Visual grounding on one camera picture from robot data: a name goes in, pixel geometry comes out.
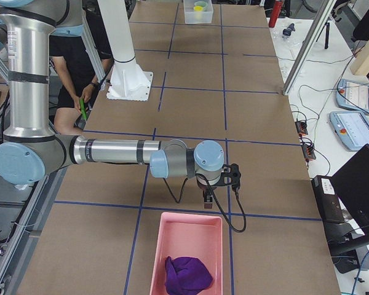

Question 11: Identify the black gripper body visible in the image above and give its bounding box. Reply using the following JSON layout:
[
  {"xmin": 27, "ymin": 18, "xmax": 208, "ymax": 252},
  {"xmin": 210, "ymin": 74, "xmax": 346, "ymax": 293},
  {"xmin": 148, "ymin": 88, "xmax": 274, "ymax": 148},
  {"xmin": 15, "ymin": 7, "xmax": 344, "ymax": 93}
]
[{"xmin": 197, "ymin": 178, "xmax": 216, "ymax": 197}]

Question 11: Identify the purple cloth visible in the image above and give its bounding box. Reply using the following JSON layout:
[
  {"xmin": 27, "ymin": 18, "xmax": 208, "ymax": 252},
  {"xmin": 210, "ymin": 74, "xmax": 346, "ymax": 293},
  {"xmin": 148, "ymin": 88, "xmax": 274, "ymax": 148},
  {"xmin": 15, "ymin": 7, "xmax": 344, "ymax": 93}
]
[{"xmin": 165, "ymin": 256, "xmax": 213, "ymax": 295}]

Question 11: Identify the yellow plastic cup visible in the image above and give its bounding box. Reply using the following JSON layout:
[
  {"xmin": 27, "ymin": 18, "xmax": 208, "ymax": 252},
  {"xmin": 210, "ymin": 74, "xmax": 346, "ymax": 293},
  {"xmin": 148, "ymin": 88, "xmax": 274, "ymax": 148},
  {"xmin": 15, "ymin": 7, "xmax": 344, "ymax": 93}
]
[{"xmin": 193, "ymin": 6, "xmax": 204, "ymax": 12}]

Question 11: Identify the mint green bowl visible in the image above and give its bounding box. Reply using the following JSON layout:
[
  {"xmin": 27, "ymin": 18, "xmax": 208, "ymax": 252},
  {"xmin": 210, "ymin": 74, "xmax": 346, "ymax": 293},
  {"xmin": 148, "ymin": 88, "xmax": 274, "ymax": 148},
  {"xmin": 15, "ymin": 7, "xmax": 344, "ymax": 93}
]
[{"xmin": 193, "ymin": 1, "xmax": 208, "ymax": 12}]

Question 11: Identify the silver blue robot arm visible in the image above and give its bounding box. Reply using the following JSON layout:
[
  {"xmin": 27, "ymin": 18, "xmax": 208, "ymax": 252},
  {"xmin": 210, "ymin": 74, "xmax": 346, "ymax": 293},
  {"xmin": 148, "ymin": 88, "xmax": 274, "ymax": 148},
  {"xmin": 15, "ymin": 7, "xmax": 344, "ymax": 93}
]
[{"xmin": 0, "ymin": 1, "xmax": 225, "ymax": 208}]

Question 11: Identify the black small computer box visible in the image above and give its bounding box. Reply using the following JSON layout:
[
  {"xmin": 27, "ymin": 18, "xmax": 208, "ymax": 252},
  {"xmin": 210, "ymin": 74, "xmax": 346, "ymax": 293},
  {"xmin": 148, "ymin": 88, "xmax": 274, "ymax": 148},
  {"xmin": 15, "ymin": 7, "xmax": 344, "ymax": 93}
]
[{"xmin": 311, "ymin": 175, "xmax": 350, "ymax": 224}]

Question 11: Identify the pink plastic bin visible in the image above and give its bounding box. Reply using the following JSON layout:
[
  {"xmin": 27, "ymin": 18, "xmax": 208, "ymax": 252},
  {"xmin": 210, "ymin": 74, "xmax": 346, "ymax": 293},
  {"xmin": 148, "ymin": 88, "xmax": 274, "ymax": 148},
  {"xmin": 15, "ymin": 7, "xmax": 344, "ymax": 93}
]
[{"xmin": 149, "ymin": 212, "xmax": 223, "ymax": 294}]

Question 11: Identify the black monitor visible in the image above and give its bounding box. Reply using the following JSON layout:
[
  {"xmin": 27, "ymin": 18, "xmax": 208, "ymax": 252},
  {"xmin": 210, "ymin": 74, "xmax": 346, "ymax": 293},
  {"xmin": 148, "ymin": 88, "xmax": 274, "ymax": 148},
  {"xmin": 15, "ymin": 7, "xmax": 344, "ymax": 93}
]
[{"xmin": 330, "ymin": 144, "xmax": 369, "ymax": 256}]

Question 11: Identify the green handheld object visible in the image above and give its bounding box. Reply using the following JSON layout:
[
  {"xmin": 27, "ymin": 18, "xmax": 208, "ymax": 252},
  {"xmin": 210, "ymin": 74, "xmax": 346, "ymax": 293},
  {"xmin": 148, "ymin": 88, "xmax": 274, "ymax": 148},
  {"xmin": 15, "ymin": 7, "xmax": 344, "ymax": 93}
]
[{"xmin": 79, "ymin": 98, "xmax": 88, "ymax": 122}]

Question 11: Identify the lower teach pendant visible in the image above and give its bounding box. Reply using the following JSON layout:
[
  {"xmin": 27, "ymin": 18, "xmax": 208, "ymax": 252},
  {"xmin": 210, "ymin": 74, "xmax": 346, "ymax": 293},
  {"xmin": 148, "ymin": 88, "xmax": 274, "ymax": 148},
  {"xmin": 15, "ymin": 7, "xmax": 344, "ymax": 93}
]
[{"xmin": 329, "ymin": 111, "xmax": 369, "ymax": 151}]

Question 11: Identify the teach pendant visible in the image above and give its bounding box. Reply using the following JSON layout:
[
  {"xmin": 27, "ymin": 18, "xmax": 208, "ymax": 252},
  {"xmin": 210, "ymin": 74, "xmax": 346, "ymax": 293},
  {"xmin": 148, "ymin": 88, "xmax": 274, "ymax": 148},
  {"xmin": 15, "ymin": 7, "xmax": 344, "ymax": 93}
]
[
  {"xmin": 329, "ymin": 111, "xmax": 369, "ymax": 151},
  {"xmin": 336, "ymin": 79, "xmax": 369, "ymax": 114}
]

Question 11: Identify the clear plastic wrap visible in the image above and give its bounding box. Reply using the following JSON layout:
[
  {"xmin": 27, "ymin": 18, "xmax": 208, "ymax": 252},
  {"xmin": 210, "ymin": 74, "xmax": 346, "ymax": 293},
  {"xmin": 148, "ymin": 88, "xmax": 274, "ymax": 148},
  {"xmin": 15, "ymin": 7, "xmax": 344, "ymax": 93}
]
[{"xmin": 270, "ymin": 21, "xmax": 303, "ymax": 80}]

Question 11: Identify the translucent white plastic bin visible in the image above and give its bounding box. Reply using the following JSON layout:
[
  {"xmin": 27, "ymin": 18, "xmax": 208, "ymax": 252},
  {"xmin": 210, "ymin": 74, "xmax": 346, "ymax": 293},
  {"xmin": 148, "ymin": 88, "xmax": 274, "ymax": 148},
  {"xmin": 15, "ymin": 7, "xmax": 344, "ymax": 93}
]
[{"xmin": 183, "ymin": 0, "xmax": 213, "ymax": 24}]

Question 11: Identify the upper teach pendant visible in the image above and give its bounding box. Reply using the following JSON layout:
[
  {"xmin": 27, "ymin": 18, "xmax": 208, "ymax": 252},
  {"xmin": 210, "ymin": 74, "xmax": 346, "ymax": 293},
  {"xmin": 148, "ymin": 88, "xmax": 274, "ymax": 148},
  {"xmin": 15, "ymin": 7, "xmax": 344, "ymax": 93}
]
[{"xmin": 336, "ymin": 79, "xmax": 369, "ymax": 114}]

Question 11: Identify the seated person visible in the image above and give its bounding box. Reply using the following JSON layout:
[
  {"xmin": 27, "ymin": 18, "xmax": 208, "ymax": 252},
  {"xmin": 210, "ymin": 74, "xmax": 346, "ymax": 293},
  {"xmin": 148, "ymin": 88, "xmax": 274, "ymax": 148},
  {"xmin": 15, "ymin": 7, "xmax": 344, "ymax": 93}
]
[{"xmin": 49, "ymin": 0, "xmax": 114, "ymax": 135}]

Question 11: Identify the folded blue umbrella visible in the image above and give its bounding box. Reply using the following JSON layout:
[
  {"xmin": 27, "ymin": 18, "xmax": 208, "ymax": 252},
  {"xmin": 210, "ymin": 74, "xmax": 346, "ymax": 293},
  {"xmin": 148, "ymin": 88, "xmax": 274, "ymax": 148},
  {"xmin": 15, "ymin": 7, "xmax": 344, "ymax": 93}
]
[{"xmin": 282, "ymin": 23, "xmax": 295, "ymax": 37}]

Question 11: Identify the red bottle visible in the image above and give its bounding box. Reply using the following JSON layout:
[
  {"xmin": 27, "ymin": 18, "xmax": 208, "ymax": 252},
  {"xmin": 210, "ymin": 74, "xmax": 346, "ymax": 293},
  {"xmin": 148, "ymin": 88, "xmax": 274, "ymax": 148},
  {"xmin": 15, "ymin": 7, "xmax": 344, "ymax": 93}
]
[{"xmin": 268, "ymin": 0, "xmax": 284, "ymax": 28}]

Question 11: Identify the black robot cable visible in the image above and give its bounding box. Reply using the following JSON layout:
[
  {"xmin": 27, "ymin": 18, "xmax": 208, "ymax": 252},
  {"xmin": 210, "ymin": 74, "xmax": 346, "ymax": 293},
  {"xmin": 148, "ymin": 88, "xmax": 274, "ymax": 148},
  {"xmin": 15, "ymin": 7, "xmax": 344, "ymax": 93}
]
[{"xmin": 162, "ymin": 175, "xmax": 247, "ymax": 233}]

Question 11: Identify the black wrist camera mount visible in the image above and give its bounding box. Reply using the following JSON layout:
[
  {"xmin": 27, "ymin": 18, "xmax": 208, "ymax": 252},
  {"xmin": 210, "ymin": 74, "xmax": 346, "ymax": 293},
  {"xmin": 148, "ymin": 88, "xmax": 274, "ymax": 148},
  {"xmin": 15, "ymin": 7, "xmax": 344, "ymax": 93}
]
[{"xmin": 216, "ymin": 163, "xmax": 241, "ymax": 193}]

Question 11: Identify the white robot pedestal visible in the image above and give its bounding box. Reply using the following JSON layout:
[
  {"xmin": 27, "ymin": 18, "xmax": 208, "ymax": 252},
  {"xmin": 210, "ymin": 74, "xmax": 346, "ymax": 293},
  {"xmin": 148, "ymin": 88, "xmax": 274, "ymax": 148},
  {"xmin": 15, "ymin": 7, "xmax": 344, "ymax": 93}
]
[{"xmin": 98, "ymin": 0, "xmax": 153, "ymax": 101}]

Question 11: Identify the aluminium frame post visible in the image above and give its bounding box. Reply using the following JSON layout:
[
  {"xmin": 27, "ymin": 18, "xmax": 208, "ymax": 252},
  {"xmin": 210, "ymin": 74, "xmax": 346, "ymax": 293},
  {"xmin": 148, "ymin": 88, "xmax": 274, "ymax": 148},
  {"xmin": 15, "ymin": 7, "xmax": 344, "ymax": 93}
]
[{"xmin": 282, "ymin": 0, "xmax": 336, "ymax": 95}]

